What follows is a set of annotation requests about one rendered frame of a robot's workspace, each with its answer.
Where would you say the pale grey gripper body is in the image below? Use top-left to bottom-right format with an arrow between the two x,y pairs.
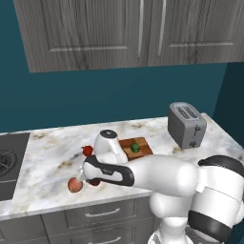
76,167 -> 87,185

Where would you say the red bell pepper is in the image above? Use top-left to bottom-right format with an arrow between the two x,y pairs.
88,178 -> 102,187

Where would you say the red tomato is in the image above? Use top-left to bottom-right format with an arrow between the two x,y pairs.
81,145 -> 94,157

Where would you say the green avocado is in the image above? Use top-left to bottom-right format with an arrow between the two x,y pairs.
130,142 -> 141,153

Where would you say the wooden cutting board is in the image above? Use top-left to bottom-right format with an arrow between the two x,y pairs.
118,136 -> 154,162

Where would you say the grey drawer front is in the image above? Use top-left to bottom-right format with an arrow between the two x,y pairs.
47,224 -> 137,244
40,197 -> 138,229

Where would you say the black hob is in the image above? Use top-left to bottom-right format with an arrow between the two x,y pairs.
0,132 -> 31,202

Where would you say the grey cabinet panel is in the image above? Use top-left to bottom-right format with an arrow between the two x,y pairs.
0,214 -> 48,244

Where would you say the grey toaster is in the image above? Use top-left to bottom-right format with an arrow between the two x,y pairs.
167,101 -> 208,151

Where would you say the grey wood cupboard door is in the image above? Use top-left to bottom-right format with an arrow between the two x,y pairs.
146,0 -> 244,67
13,0 -> 149,73

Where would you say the silver drawer handle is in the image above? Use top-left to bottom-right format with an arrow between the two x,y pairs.
87,235 -> 122,244
84,208 -> 122,219

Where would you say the silver cupboard handle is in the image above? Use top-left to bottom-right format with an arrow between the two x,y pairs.
157,0 -> 168,58
136,0 -> 145,59

